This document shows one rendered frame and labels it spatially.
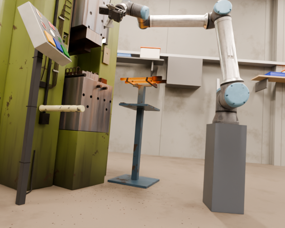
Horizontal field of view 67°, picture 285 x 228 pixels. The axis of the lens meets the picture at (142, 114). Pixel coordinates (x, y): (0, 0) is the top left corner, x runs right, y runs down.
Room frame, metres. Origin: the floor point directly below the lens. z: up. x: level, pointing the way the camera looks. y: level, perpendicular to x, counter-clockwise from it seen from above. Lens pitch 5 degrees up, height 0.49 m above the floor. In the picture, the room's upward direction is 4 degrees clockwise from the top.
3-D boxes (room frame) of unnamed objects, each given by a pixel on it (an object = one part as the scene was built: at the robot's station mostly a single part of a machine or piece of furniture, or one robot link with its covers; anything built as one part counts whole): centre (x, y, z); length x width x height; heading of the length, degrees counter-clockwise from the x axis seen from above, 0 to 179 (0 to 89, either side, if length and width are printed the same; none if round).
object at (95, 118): (2.06, 0.64, 0.69); 0.56 x 0.38 x 0.45; 59
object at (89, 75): (2.00, 0.66, 0.96); 0.42 x 0.20 x 0.09; 59
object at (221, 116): (1.62, -0.62, 0.65); 0.19 x 0.19 x 0.10
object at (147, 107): (2.24, 0.02, 0.75); 0.40 x 0.30 x 0.02; 158
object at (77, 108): (1.55, 0.59, 0.62); 0.44 x 0.05 x 0.05; 59
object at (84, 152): (2.06, 0.64, 0.23); 0.56 x 0.38 x 0.47; 59
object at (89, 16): (2.04, 0.64, 1.56); 0.42 x 0.39 x 0.40; 59
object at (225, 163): (1.62, -0.62, 0.30); 0.22 x 0.22 x 0.60; 89
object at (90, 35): (2.00, 0.66, 1.32); 0.42 x 0.20 x 0.10; 59
